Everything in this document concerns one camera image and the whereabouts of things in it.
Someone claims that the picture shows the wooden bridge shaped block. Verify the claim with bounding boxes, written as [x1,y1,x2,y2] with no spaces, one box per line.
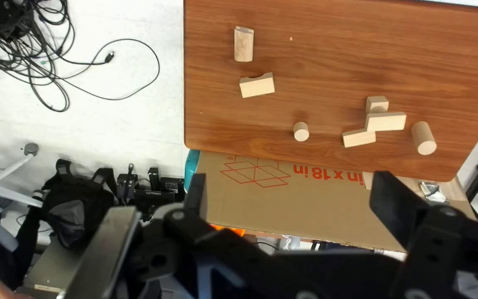
[239,73,275,98]

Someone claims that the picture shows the small flat wooden block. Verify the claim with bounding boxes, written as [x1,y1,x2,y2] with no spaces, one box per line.
[341,129,376,148]

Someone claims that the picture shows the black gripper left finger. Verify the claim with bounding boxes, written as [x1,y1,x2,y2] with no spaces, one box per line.
[164,172,234,260]

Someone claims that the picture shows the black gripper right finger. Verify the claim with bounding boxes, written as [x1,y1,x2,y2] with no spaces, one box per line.
[370,172,466,299]

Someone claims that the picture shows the long wooden bar block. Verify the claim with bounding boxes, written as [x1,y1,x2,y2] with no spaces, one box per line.
[365,111,406,131]

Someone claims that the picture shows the small wooden cube block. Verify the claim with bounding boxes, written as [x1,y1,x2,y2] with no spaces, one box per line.
[366,96,388,111]

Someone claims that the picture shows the large cardboard box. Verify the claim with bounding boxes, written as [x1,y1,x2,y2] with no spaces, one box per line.
[197,152,403,250]

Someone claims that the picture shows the flat rectangular wooden block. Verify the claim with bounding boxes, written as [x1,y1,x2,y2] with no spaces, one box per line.
[234,26,254,63]

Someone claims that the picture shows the crumpled plastic bag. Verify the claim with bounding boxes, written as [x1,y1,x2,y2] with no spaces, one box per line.
[419,181,446,202]

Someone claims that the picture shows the black tangled cables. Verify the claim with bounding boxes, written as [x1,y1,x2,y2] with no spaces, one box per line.
[0,0,162,114]

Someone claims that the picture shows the tall wooden cylinder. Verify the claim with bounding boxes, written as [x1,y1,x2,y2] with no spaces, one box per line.
[411,121,438,156]

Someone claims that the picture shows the small short wooden cylinder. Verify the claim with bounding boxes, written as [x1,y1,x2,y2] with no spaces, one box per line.
[292,121,310,143]

